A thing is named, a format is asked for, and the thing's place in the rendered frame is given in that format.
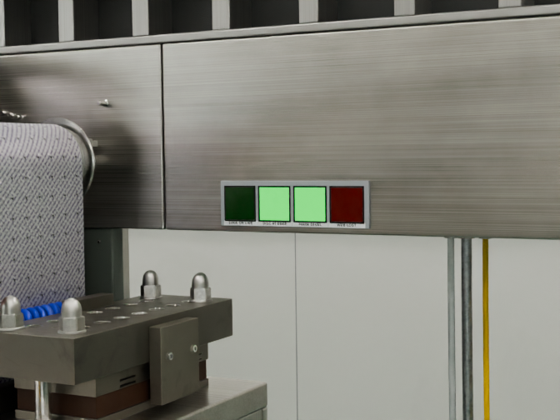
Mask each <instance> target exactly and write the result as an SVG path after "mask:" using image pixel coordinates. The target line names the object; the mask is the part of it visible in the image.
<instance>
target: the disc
mask: <svg viewBox="0 0 560 420"><path fill-rule="evenodd" d="M40 124H55V125H58V126H61V127H63V128H65V129H67V130H68V131H69V132H70V133H71V134H72V135H73V136H74V137H75V138H76V139H77V140H78V142H79V144H80V146H81V148H82V152H83V156H84V173H83V176H82V194H83V196H85V195H86V193H87V192H88V189H89V188H90V186H91V184H92V181H93V175H94V168H95V160H94V154H93V148H92V145H91V143H90V141H89V139H88V136H87V135H86V133H85V132H84V131H83V130H82V129H81V128H80V127H79V126H78V125H77V124H76V123H75V122H72V121H70V120H68V119H66V118H61V117H53V118H49V119H46V120H44V121H42V122H40Z"/></svg>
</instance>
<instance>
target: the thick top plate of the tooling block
mask: <svg viewBox="0 0 560 420"><path fill-rule="evenodd" d="M161 295H162V297H161V298H156V299H142V298H140V296H138V297H130V298H127V299H123V300H119V301H115V302H113V305H111V306H106V307H100V308H95V309H92V310H87V311H84V312H82V315H83V316H84V317H85V329H86V332H84V333H79V334H60V333H58V330H59V320H58V318H59V317H60V316H61V313H57V314H53V315H49V316H45V317H38V318H34V319H30V320H26V321H24V325H25V328H24V329H21V330H14V331H0V377H1V378H16V379H23V380H30V381H38V382H45V383H60V384H67V385H74V386H75V385H78V384H80V383H85V382H88V381H91V380H93V379H96V378H100V377H104V376H107V375H109V374H112V373H116V372H120V371H122V370H125V369H128V368H132V367H136V366H138V365H141V364H144V363H148V362H150V356H149V327H151V326H155V325H158V324H162V323H167V322H171V321H174V320H178V319H181V318H186V317H190V318H198V346H202V345H204V344H207V343H211V342H214V341H217V340H220V339H223V338H227V337H230V336H232V335H233V300H232V299H231V298H220V297H211V299H212V301H211V302H189V299H190V296H178V295H164V294H161Z"/></svg>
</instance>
